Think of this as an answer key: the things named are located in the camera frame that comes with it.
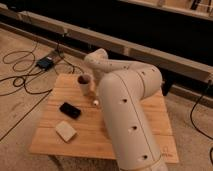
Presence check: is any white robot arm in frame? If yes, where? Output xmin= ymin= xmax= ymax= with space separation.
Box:
xmin=84 ymin=49 xmax=168 ymax=171

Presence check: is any paper cup with ball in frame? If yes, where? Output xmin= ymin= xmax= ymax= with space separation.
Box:
xmin=77 ymin=74 xmax=92 ymax=96

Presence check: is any black rectangular phone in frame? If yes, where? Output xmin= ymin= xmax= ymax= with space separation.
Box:
xmin=59 ymin=102 xmax=81 ymax=119

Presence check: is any wooden table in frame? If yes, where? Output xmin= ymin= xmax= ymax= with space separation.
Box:
xmin=29 ymin=74 xmax=179 ymax=163

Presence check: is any beige sponge block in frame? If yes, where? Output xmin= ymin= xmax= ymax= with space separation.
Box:
xmin=55 ymin=121 xmax=77 ymax=142

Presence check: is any blue power adapter box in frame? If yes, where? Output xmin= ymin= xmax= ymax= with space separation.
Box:
xmin=36 ymin=57 xmax=54 ymax=70

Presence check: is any long wooden shelf rail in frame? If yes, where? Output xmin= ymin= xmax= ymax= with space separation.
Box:
xmin=0 ymin=3 xmax=213 ymax=82

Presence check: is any black floor cable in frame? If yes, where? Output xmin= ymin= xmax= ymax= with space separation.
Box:
xmin=0 ymin=39 xmax=84 ymax=141

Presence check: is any black cable at right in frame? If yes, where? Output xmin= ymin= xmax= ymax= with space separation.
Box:
xmin=189 ymin=79 xmax=213 ymax=164

